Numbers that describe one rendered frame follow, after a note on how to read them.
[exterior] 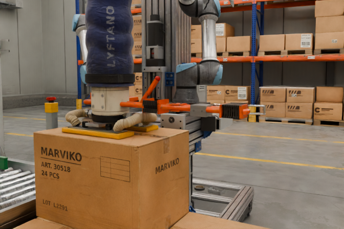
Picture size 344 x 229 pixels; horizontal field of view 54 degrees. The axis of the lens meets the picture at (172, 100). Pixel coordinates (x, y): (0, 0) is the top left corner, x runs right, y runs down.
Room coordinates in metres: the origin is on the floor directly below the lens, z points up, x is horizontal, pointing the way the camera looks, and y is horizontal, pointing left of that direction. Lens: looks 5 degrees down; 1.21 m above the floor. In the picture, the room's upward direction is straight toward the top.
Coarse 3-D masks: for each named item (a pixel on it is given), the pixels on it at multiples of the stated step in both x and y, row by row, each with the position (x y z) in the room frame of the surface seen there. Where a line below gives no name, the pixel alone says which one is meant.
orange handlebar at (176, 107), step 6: (132, 96) 1.83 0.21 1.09; (84, 102) 1.61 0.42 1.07; (90, 102) 1.59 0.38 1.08; (120, 102) 1.50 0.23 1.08; (126, 102) 1.49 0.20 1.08; (132, 102) 1.47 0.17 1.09; (138, 102) 1.50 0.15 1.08; (162, 108) 1.39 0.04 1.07; (168, 108) 1.37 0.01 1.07; (174, 108) 1.36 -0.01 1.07; (180, 108) 1.34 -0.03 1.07; (186, 108) 1.33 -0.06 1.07; (210, 108) 1.28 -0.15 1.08; (216, 108) 1.26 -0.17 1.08; (246, 108) 1.23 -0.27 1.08
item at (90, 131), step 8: (64, 128) 1.52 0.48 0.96; (72, 128) 1.51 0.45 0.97; (80, 128) 1.49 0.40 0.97; (88, 128) 1.48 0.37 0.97; (96, 128) 1.48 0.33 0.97; (104, 128) 1.48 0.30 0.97; (112, 128) 1.48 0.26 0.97; (104, 136) 1.39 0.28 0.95; (112, 136) 1.37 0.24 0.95; (120, 136) 1.36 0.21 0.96; (128, 136) 1.41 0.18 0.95
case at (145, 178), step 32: (160, 128) 1.63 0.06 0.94; (64, 160) 1.44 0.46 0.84; (96, 160) 1.34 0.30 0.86; (128, 160) 1.26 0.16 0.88; (160, 160) 1.36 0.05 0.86; (64, 192) 1.44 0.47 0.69; (96, 192) 1.35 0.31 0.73; (128, 192) 1.26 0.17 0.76; (160, 192) 1.36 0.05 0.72; (64, 224) 1.44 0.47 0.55; (96, 224) 1.35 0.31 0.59; (128, 224) 1.26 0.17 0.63; (160, 224) 1.36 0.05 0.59
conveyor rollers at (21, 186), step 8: (8, 168) 2.33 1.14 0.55; (0, 176) 2.16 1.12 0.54; (8, 176) 2.20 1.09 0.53; (16, 176) 2.16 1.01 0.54; (24, 176) 2.14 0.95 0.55; (32, 176) 2.16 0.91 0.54; (0, 184) 1.99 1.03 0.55; (8, 184) 2.01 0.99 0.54; (16, 184) 2.05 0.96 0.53; (24, 184) 2.01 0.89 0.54; (32, 184) 2.05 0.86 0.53; (0, 192) 1.87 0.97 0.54; (8, 192) 1.90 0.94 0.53; (16, 192) 1.86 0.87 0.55; (24, 192) 1.89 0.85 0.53; (32, 192) 1.85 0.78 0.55; (0, 200) 1.76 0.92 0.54; (8, 200) 1.73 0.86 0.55; (16, 200) 1.75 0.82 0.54; (24, 200) 1.79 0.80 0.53; (0, 208) 1.66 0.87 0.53
